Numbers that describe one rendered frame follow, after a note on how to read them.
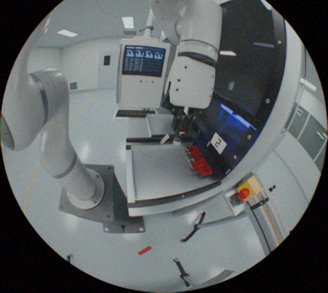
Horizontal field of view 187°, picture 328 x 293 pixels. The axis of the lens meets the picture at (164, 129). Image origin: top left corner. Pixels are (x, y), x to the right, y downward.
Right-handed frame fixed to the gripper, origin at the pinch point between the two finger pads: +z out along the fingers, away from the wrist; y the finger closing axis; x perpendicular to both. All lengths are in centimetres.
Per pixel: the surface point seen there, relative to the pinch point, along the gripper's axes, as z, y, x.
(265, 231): 27, -34, 49
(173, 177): 25.6, -4.1, -0.8
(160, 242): 117, 0, 34
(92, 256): 119, 76, 51
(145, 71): -13, 1, -84
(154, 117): 22, -6, -52
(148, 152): 24.6, 4.1, -16.4
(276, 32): -40.2, -23.9, 9.6
